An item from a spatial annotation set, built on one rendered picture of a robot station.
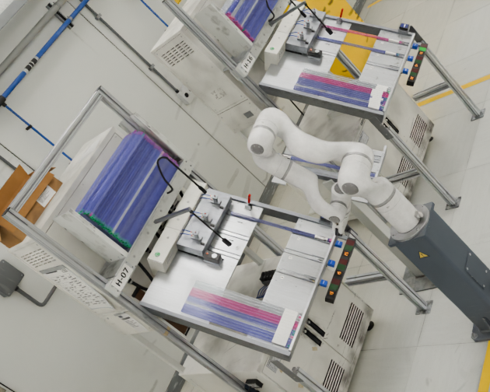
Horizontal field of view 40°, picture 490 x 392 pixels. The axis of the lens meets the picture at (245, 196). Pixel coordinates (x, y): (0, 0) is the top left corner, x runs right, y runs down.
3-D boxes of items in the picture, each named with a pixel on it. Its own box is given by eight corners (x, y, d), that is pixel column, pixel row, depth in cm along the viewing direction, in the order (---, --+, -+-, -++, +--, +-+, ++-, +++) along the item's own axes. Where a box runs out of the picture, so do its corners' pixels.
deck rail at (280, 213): (340, 232, 320) (341, 225, 315) (338, 235, 319) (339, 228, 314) (204, 194, 341) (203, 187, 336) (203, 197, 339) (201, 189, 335)
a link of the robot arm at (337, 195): (347, 218, 283) (352, 201, 288) (348, 199, 273) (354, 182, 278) (327, 214, 285) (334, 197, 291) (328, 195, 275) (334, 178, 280)
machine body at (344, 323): (381, 316, 366) (307, 248, 342) (342, 437, 328) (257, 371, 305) (299, 325, 415) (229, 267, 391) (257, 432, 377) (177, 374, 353)
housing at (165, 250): (211, 200, 339) (207, 183, 328) (167, 279, 313) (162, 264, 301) (196, 196, 341) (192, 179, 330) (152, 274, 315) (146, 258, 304)
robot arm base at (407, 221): (433, 200, 279) (407, 172, 272) (425, 236, 268) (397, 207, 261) (396, 211, 293) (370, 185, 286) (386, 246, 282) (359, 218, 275)
